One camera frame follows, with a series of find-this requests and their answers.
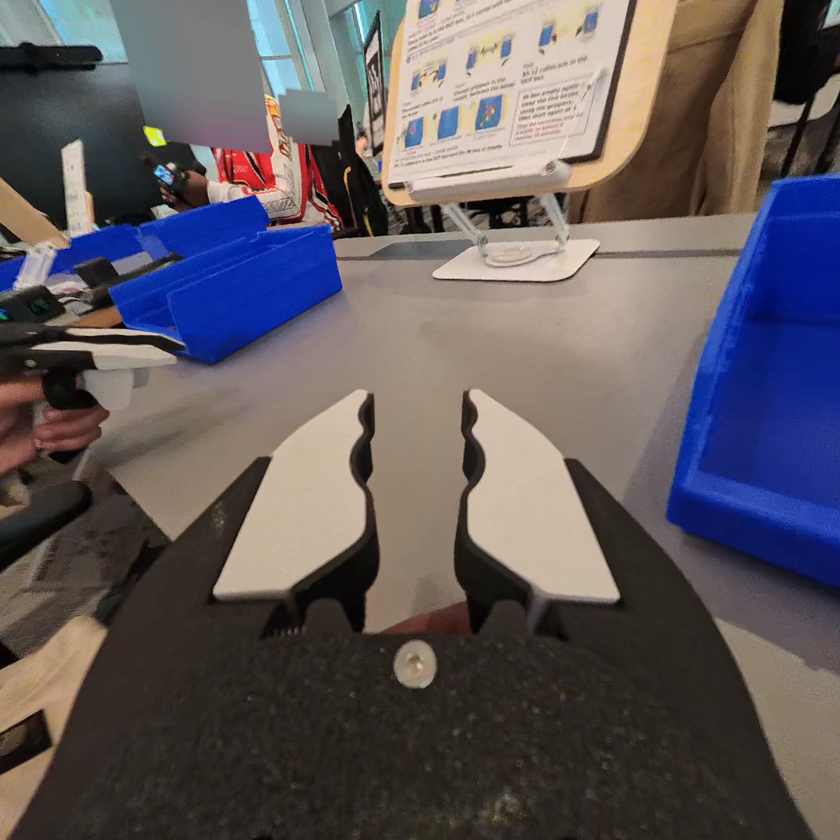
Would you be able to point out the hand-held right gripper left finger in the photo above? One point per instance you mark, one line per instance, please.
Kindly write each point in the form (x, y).
(302, 518)

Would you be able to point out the large black monitor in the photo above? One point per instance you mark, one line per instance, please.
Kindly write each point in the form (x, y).
(65, 131)

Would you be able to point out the printed instruction sheet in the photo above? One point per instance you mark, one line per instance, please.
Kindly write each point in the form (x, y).
(499, 85)

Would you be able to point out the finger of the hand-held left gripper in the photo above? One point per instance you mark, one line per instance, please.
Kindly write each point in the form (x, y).
(118, 336)
(124, 367)

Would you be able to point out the tan fabric cover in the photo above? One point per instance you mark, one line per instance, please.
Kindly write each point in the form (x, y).
(709, 118)

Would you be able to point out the white printed strip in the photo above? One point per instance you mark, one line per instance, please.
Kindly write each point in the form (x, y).
(75, 190)

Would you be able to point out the person's left hand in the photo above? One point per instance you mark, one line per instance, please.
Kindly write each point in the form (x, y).
(52, 426)

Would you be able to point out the blue plastic bin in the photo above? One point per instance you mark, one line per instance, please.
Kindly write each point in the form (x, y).
(197, 226)
(249, 295)
(774, 394)

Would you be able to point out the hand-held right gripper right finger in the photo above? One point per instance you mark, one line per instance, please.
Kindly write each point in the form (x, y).
(538, 518)

